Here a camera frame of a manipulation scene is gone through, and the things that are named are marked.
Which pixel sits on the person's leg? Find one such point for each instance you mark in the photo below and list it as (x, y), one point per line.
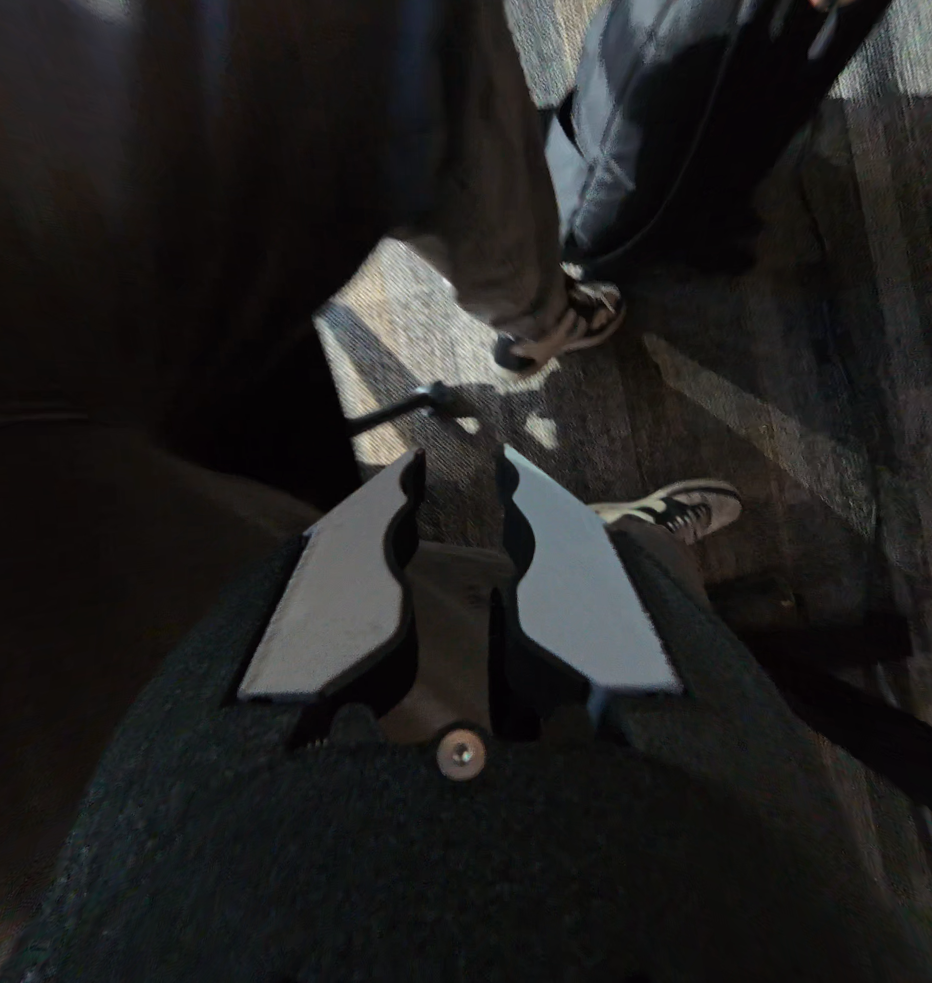
(482, 200)

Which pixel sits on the black white sneaker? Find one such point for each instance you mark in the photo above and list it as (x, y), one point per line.
(681, 507)
(566, 323)

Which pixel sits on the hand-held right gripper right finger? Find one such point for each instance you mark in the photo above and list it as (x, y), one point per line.
(589, 607)

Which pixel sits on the dark backpack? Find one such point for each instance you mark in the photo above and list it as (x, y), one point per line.
(666, 123)

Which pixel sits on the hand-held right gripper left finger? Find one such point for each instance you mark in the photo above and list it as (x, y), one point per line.
(336, 607)

